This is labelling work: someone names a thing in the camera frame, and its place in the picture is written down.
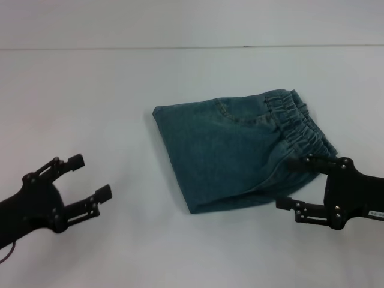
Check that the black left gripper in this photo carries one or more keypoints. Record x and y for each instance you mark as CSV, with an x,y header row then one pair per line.
x,y
33,204

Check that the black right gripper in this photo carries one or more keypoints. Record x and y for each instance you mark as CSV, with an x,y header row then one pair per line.
x,y
357,195

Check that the blue denim shorts with print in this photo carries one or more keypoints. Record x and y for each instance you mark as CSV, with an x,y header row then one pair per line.
x,y
228,156

